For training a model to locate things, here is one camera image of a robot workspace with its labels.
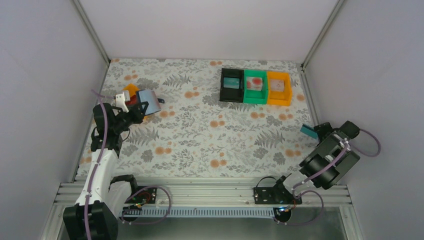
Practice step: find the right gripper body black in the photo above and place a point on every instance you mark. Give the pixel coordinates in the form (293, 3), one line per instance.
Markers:
(322, 130)

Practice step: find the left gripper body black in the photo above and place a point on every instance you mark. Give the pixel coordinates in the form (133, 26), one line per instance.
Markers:
(135, 109)

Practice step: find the blue leather card holder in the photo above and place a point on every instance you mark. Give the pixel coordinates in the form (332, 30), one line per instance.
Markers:
(153, 102)

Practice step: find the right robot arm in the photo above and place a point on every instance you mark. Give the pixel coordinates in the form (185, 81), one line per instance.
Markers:
(324, 166)

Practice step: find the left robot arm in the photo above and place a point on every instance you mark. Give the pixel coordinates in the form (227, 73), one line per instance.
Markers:
(96, 212)

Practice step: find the pale card stack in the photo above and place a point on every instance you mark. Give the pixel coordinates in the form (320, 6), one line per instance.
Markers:
(277, 85)

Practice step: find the white red card stack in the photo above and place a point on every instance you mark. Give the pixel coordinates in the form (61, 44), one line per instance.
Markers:
(254, 83)

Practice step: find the teal card stack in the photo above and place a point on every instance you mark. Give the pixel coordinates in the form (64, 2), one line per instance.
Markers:
(231, 82)

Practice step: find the orange bin left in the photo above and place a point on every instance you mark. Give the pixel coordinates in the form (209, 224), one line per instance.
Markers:
(132, 91)

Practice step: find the orange bin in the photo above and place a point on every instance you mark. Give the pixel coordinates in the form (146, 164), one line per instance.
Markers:
(132, 91)
(279, 98)

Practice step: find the orange bin right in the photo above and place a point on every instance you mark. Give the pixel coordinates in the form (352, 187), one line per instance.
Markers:
(279, 98)

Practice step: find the floral table mat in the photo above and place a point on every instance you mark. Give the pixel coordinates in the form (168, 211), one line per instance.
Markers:
(197, 135)

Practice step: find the green bin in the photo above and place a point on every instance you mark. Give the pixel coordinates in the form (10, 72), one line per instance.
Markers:
(255, 97)

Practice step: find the black bin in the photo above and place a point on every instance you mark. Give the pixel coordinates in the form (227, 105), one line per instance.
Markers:
(232, 95)

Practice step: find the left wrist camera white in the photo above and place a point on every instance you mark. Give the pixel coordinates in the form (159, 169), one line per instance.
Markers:
(121, 99)

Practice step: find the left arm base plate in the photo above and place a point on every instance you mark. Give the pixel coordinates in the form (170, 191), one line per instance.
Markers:
(147, 196)

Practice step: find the aluminium mounting rail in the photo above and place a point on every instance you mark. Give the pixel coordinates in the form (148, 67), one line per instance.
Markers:
(208, 192)

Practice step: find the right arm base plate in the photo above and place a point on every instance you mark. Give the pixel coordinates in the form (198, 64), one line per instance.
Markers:
(265, 196)

